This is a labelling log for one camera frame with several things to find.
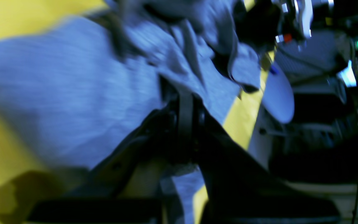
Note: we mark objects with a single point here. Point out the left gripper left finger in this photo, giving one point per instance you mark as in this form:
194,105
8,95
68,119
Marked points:
121,189

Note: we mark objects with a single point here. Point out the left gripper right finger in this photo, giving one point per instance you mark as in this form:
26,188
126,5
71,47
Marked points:
240,191

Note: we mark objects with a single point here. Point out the grey t-shirt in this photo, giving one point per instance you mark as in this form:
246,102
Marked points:
72,92

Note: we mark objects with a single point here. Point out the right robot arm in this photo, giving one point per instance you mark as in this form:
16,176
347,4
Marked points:
318,50

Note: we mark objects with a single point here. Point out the yellow table cloth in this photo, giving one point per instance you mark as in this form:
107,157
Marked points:
22,179

